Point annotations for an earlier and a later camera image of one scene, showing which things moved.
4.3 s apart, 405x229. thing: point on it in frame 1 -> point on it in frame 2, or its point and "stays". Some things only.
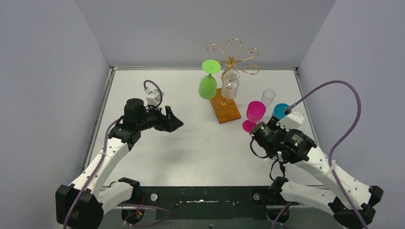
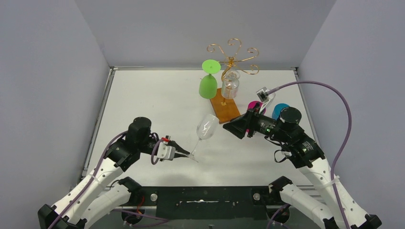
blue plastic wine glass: x=278 y=110 stays
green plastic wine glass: x=207 y=87 stays
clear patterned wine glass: x=230 y=85 stays
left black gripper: x=165 y=119 -> x=172 y=144
